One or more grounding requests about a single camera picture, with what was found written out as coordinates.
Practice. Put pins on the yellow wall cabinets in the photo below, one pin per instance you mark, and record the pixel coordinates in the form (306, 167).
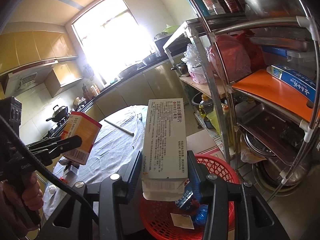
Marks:
(37, 47)

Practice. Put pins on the cooking oil bottle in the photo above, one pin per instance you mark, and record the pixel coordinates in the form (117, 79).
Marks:
(206, 110)

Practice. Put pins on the orange bottle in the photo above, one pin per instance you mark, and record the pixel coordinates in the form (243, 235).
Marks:
(94, 90)

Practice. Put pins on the dark sauce bottle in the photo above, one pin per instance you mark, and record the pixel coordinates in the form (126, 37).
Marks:
(232, 1)

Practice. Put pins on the knife block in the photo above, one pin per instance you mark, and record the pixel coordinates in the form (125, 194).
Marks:
(86, 92)

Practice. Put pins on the wide metal basin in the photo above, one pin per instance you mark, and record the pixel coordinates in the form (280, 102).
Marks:
(127, 72)

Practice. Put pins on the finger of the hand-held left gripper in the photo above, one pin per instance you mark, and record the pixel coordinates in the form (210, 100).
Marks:
(70, 142)

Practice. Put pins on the window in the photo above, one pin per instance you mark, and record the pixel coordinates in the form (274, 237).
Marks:
(107, 42)

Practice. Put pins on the clear plastic bottle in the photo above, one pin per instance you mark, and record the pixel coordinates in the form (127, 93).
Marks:
(212, 2)

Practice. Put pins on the orange cutting board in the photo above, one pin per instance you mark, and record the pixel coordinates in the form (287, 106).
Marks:
(270, 92)

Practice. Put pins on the long blue box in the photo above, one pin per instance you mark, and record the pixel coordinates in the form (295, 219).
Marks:
(292, 78)

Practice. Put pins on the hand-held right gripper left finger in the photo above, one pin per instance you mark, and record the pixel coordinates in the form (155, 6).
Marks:
(135, 172)

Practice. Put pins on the cardboard box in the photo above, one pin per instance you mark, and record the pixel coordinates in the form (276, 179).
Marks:
(202, 142)

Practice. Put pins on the dark microwave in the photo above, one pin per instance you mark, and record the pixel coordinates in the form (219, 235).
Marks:
(162, 46)

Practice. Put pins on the large red plastic bag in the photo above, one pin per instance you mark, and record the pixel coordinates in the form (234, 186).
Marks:
(232, 55)

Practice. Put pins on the chrome tube rack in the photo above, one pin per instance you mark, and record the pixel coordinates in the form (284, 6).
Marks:
(307, 42)

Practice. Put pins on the small yellow wall cabinet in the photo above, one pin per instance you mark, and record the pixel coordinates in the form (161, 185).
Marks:
(65, 80)

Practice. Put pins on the blue thermos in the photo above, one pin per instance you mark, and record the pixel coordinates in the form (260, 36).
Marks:
(197, 3)

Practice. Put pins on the small metal basin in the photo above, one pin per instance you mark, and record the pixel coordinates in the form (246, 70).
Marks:
(150, 59)

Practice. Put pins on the round steel steamer plate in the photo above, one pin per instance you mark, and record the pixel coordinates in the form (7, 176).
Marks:
(257, 145)

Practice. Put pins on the red plastic basket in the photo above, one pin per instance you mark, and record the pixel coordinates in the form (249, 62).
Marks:
(220, 167)

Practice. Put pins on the deep metal tray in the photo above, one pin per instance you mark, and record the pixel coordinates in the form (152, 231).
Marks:
(265, 120)

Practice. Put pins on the hanging grey utensil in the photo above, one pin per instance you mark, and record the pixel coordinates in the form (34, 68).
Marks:
(88, 72)

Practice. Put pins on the yellow bag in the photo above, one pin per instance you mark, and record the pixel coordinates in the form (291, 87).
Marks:
(215, 120)

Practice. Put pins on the white paper ball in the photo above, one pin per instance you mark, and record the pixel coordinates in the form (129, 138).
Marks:
(52, 189)

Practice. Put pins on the long wooden stick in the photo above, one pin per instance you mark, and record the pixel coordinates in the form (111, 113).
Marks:
(119, 127)

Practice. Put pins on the shallow metal tray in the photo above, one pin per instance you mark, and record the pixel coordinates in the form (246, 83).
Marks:
(280, 43)

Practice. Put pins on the green lid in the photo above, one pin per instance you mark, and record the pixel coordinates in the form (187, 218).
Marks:
(171, 29)

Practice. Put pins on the blue-lidded plastic container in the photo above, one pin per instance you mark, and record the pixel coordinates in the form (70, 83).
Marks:
(277, 55)

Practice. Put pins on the orange box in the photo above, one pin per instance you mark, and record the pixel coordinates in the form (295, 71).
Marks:
(80, 135)

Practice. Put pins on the white paper sheet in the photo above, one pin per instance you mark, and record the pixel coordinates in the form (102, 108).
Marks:
(182, 221)

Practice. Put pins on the person's left hand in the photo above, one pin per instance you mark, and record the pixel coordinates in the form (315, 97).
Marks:
(32, 195)

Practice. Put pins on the yellow base cabinets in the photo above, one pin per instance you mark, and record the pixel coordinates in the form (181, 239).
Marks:
(140, 85)

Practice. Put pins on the white and pink plastic bag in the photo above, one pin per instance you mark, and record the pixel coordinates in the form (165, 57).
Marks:
(196, 67)

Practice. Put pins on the large metal pot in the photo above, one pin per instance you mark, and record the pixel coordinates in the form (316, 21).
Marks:
(275, 175)

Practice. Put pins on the black gas stove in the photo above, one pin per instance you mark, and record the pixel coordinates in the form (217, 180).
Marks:
(56, 127)

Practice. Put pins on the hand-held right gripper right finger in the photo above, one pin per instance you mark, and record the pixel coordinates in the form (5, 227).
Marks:
(193, 175)

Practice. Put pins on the grey tablecloth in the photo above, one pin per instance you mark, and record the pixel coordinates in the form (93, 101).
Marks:
(112, 142)

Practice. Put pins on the wok with lid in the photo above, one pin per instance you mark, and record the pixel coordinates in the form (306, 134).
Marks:
(58, 112)

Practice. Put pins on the blue and white box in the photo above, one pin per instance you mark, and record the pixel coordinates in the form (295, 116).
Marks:
(186, 200)

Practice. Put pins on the large metal bowl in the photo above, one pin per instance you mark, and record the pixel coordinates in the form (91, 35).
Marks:
(267, 0)

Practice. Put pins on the stacked metal pots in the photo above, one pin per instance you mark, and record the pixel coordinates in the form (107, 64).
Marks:
(181, 68)

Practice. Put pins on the range hood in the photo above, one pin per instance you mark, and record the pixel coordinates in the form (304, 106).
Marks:
(22, 82)

